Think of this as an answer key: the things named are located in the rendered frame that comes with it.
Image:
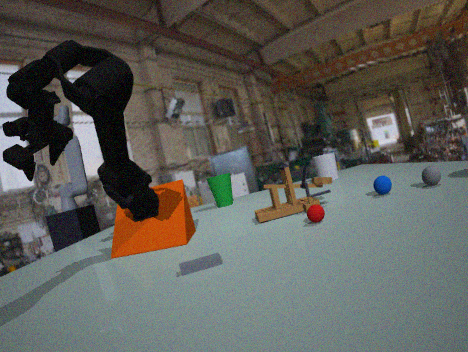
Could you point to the red ball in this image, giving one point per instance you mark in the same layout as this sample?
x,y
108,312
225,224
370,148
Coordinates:
x,y
315,213

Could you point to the blue ball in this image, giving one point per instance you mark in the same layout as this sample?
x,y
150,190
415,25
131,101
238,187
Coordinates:
x,y
382,185

